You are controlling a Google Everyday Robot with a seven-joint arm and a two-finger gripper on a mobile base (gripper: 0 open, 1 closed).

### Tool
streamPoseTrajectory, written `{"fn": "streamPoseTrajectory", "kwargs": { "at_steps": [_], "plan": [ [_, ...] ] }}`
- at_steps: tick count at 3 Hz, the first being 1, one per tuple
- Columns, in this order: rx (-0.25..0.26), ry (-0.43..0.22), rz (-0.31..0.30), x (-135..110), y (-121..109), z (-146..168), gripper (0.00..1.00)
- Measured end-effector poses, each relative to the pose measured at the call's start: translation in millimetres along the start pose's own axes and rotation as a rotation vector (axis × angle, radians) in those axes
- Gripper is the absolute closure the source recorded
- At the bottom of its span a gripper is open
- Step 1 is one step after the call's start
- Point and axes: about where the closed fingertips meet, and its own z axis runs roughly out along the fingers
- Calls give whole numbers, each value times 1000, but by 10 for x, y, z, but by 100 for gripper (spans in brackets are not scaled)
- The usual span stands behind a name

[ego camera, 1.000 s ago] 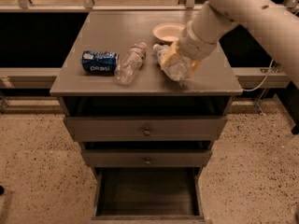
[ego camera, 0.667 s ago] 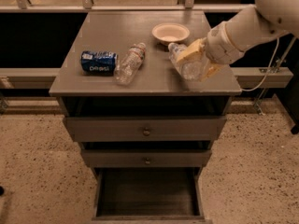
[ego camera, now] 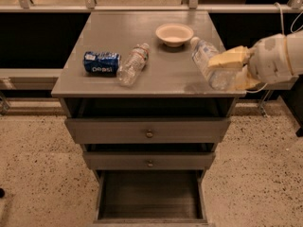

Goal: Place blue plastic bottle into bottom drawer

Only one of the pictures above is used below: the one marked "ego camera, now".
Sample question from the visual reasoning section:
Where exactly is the blue pepsi can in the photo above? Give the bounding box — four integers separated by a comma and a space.
83, 51, 120, 74

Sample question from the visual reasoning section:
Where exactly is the grey middle drawer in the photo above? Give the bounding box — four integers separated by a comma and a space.
83, 152, 215, 170

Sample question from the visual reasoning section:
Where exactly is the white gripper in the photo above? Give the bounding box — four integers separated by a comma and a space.
208, 32, 298, 90

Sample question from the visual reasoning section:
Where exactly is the white cable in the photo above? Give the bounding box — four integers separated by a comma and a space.
245, 1, 303, 95

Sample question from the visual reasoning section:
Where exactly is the grey top drawer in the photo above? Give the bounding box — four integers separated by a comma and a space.
65, 118, 230, 144

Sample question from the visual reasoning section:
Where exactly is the metal railing frame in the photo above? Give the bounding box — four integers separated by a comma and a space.
0, 0, 303, 92

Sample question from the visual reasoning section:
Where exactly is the white paper bowl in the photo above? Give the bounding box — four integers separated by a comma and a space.
155, 24, 194, 47

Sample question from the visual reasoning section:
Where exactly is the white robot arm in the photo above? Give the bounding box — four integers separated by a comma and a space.
207, 31, 303, 91

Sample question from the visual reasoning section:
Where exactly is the grey open bottom drawer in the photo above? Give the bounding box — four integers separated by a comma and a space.
90, 170, 216, 227

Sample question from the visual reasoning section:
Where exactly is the grey wooden drawer cabinet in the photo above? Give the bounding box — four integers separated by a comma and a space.
50, 10, 247, 227

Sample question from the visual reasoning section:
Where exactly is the clear bottle blue label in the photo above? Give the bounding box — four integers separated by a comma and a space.
190, 37, 236, 91

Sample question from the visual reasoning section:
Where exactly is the clear bottle red label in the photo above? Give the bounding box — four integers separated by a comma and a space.
116, 44, 150, 86

